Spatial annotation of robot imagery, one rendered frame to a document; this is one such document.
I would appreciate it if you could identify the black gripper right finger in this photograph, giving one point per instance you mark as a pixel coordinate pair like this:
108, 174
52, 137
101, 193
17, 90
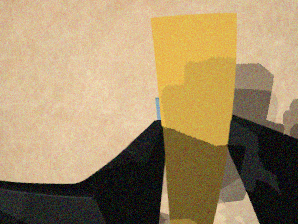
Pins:
267, 162

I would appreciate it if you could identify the yellow bar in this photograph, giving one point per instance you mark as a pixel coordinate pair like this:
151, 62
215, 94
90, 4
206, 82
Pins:
195, 64

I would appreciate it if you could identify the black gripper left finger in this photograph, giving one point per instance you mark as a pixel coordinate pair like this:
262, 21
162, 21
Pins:
125, 191

